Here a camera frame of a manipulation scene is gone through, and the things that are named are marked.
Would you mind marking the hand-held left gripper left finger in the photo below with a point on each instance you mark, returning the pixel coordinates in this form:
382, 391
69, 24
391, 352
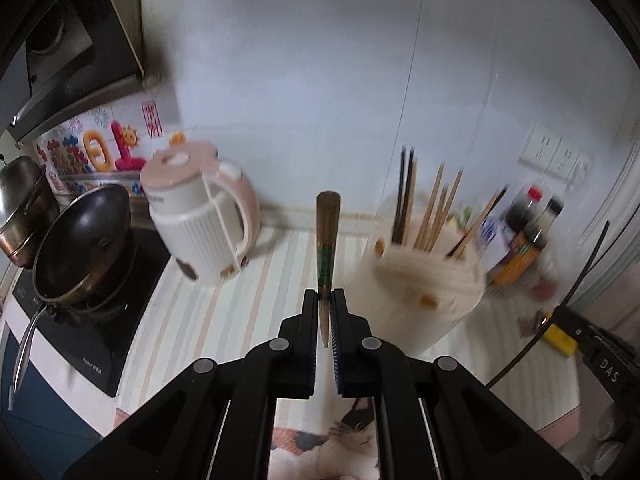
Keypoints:
300, 350

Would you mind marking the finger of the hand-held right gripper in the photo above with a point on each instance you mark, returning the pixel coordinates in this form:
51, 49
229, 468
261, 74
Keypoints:
575, 327

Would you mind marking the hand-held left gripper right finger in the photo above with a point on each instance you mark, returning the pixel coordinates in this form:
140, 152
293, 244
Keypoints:
335, 350

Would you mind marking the cream cylindrical chopstick holder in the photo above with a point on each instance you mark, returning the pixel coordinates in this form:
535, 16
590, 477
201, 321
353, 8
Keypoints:
415, 295

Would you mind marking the yellow utility knife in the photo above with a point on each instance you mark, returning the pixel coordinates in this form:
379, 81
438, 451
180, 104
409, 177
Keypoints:
562, 342

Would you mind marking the small brown block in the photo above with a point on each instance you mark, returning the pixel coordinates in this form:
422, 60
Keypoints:
527, 327

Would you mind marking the striped cat print table mat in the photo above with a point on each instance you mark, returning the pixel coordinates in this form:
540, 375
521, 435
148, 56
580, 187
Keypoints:
235, 310

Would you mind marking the dark bottle orange label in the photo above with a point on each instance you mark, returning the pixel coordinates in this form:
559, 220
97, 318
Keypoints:
515, 260

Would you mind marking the dark bottle black cap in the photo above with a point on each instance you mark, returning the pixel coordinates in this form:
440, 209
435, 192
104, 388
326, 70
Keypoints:
545, 220

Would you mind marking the white seasoning packet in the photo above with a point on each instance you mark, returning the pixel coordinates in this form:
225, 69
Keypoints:
487, 235

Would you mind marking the dark bottle red cap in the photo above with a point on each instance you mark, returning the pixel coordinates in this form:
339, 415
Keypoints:
522, 207

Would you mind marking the pink and white electric kettle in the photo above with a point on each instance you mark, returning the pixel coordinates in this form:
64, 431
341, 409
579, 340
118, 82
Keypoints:
195, 210

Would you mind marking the black cooktop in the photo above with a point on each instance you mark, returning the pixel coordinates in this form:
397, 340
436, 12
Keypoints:
100, 350

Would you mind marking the black wok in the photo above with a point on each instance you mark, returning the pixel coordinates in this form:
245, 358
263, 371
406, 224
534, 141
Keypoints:
80, 245

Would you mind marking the blue kitchen cabinet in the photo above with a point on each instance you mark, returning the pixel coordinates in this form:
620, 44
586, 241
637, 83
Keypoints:
45, 405

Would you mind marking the steel pot with lid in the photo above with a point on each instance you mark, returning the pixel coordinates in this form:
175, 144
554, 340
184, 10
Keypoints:
25, 205

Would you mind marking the black range hood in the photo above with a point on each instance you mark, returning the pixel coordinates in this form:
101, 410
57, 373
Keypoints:
65, 35

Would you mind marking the white wall socket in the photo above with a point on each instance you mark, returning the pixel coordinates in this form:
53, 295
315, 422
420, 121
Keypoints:
541, 147
582, 167
565, 160

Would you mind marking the red seal wall sticker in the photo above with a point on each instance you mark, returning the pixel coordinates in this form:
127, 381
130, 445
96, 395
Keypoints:
152, 120

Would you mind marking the colourful wall sticker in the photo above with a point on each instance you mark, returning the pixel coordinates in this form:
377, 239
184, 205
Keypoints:
95, 152

